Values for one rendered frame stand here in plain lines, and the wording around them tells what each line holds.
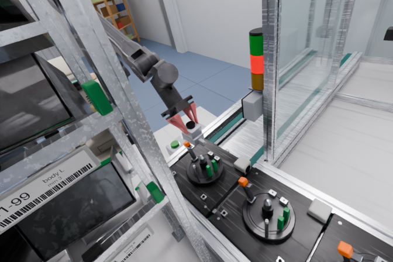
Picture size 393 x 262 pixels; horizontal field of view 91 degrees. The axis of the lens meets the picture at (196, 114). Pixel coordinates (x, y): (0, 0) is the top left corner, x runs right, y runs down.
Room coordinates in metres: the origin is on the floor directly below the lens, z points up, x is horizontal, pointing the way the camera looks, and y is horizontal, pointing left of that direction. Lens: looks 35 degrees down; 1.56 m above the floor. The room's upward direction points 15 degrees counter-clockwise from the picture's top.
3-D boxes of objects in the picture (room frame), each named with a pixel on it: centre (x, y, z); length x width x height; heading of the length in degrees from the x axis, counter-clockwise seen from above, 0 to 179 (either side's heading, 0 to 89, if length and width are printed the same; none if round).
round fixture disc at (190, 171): (0.47, 0.02, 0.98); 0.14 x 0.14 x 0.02
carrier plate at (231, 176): (0.47, 0.02, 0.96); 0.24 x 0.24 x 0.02; 34
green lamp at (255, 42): (0.48, -0.20, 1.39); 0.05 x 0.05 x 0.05
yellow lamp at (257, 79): (0.48, -0.20, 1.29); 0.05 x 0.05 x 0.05
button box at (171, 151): (0.69, 0.07, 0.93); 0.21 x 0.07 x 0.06; 124
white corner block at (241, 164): (0.44, -0.11, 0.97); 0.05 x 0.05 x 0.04; 34
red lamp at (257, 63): (0.48, -0.20, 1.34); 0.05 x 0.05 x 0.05
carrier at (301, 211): (0.25, -0.12, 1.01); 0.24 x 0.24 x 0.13; 34
